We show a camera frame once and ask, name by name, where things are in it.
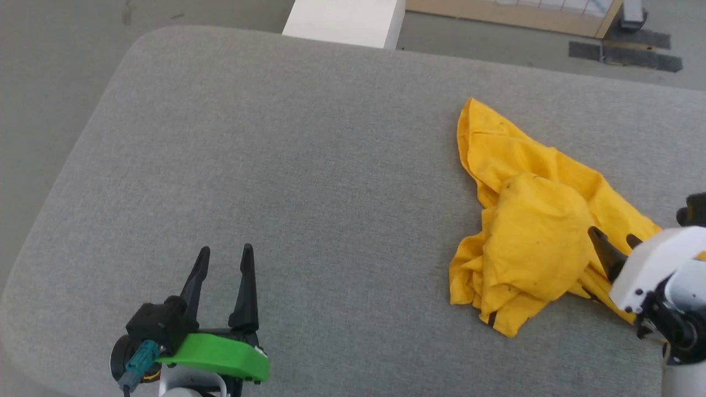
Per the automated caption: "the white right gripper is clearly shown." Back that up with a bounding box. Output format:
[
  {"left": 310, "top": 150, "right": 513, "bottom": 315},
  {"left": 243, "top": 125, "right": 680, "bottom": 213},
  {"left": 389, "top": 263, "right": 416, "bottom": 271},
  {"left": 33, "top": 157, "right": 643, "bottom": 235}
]
[{"left": 587, "top": 226, "right": 706, "bottom": 315}]

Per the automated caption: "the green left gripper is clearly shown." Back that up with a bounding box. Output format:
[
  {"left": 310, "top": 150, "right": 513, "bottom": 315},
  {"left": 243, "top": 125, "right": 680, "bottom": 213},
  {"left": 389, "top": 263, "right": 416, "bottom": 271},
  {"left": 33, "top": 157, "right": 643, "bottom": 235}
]
[{"left": 156, "top": 244, "right": 270, "bottom": 383}]

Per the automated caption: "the yellow cotton garment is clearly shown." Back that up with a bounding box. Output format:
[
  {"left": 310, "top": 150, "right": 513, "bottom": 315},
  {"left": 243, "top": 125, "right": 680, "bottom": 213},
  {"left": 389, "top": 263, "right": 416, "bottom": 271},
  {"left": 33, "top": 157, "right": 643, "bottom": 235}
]
[{"left": 449, "top": 98, "right": 706, "bottom": 338}]

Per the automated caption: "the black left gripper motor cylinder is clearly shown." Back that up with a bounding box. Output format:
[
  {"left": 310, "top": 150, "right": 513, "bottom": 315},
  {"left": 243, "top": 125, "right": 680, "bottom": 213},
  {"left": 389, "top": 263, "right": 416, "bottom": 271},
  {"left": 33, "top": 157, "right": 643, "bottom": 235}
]
[{"left": 110, "top": 335, "right": 164, "bottom": 384}]

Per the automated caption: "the long black floor tape strip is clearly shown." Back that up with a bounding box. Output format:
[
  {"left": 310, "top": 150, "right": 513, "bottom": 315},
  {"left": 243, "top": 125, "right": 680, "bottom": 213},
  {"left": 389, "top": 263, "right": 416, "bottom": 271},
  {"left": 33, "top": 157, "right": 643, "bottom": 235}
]
[{"left": 602, "top": 47, "right": 683, "bottom": 73}]

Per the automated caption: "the small black floor tape patch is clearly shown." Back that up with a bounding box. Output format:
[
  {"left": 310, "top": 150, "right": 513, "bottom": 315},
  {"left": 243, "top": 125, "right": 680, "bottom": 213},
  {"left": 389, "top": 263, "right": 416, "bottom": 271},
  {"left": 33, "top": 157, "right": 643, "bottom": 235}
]
[{"left": 569, "top": 41, "right": 602, "bottom": 62}]

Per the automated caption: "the grey metal stand foot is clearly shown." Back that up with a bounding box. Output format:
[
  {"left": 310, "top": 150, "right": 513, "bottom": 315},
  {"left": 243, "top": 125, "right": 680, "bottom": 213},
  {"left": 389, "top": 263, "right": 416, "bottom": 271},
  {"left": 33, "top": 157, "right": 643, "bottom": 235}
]
[{"left": 619, "top": 0, "right": 648, "bottom": 30}]

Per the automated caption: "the white rectangular box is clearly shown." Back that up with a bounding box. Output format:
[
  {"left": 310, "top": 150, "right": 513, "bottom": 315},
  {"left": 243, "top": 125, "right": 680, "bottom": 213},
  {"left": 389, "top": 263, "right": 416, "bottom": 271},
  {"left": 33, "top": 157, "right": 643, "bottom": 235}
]
[{"left": 282, "top": 0, "right": 406, "bottom": 50}]

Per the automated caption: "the left camera cable teal plug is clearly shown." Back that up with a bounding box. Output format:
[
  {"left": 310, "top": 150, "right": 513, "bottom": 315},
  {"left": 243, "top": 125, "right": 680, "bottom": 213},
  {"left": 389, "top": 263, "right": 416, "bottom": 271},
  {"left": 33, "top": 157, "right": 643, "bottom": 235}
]
[{"left": 117, "top": 340, "right": 162, "bottom": 397}]

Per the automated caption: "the lemon print partition wooden frame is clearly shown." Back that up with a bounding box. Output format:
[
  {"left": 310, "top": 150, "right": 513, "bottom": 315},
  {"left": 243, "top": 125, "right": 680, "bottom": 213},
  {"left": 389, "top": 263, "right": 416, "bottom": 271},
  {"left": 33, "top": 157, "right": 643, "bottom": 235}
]
[{"left": 405, "top": 0, "right": 624, "bottom": 39}]

